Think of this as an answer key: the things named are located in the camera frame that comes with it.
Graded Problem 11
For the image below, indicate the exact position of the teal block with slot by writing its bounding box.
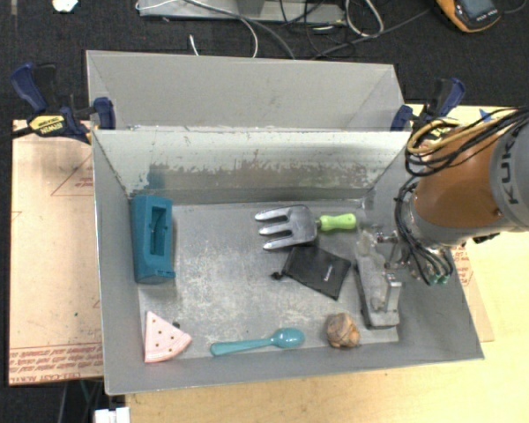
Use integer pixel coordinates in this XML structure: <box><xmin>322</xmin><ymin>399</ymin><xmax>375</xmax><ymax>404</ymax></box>
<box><xmin>129</xmin><ymin>193</ymin><xmax>177</xmax><ymax>286</ymax></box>

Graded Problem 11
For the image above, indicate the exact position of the brown knobbly ball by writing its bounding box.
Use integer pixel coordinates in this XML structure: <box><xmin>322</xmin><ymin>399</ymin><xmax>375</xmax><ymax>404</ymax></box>
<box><xmin>324</xmin><ymin>311</ymin><xmax>361</xmax><ymax>350</ymax></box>

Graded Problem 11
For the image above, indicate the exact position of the grey metal bin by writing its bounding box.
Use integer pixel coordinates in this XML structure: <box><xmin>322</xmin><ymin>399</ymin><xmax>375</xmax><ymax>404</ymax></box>
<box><xmin>85</xmin><ymin>49</ymin><xmax>486</xmax><ymax>397</ymax></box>

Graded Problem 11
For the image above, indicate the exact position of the grey flat block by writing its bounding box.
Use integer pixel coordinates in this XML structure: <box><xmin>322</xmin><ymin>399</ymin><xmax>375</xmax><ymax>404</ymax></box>
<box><xmin>354</xmin><ymin>253</ymin><xmax>402</xmax><ymax>330</ymax></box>

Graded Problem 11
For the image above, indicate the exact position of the teal plastic spoon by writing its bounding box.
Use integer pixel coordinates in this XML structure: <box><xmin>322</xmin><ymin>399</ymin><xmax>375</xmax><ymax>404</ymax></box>
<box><xmin>209</xmin><ymin>327</ymin><xmax>306</xmax><ymax>358</ymax></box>

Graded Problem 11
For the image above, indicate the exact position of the black drawstring pouch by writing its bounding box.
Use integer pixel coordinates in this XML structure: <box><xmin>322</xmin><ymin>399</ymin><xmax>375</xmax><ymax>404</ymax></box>
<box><xmin>270</xmin><ymin>245</ymin><xmax>353</xmax><ymax>301</ymax></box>

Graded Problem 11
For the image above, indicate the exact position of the metal hand fork, green handle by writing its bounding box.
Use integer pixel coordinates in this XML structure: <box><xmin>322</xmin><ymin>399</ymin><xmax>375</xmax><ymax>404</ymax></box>
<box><xmin>253</xmin><ymin>204</ymin><xmax>358</xmax><ymax>252</ymax></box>

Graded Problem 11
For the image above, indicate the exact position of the brown cardboard board, red print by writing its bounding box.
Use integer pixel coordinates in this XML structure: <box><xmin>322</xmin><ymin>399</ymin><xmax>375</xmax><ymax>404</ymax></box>
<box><xmin>7</xmin><ymin>118</ymin><xmax>496</xmax><ymax>388</ymax></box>

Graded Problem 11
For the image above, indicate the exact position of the pink toy watermelon slice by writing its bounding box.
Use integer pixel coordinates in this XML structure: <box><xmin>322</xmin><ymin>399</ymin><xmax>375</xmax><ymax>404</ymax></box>
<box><xmin>143</xmin><ymin>309</ymin><xmax>193</xmax><ymax>365</ymax></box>

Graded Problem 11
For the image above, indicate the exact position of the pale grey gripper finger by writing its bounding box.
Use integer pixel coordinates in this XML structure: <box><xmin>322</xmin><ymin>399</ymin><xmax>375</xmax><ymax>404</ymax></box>
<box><xmin>356</xmin><ymin>230</ymin><xmax>399</xmax><ymax>264</ymax></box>
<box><xmin>382</xmin><ymin>271</ymin><xmax>404</xmax><ymax>314</ymax></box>

